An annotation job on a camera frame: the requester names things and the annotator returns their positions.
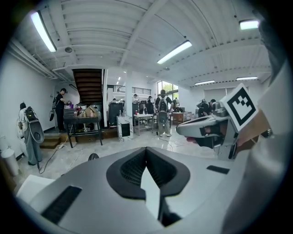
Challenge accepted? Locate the marble pattern block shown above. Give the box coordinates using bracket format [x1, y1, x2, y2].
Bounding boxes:
[116, 115, 134, 143]

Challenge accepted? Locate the black cabinet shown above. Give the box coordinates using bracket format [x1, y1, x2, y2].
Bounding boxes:
[108, 102, 126, 129]

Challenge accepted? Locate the wooden step platform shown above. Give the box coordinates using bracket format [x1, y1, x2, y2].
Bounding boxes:
[39, 132, 71, 149]

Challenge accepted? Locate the metal rack table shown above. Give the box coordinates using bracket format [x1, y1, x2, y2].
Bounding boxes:
[133, 113, 155, 136]

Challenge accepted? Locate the dark wooden staircase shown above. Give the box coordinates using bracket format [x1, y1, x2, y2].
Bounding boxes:
[72, 68, 104, 105]

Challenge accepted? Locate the large window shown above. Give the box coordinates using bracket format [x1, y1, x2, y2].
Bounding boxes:
[157, 80, 179, 99]

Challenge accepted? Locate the white trash bin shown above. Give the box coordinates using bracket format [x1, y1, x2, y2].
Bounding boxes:
[1, 148, 20, 176]

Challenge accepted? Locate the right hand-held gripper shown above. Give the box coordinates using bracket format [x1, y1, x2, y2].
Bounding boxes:
[175, 83, 257, 160]

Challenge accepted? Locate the small wooden table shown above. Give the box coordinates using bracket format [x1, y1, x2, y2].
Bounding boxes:
[172, 112, 184, 126]

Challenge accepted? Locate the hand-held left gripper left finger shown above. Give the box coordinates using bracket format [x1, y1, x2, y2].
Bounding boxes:
[29, 147, 165, 234]

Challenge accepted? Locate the black cable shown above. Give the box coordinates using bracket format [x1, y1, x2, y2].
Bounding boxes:
[37, 146, 60, 175]

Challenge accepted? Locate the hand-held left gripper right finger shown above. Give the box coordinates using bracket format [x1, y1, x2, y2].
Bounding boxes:
[146, 147, 250, 234]

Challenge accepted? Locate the black table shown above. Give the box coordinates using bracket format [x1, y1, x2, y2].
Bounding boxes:
[63, 109, 104, 149]

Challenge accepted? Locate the brown paper bag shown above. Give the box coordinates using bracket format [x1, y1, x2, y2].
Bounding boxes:
[84, 104, 99, 118]

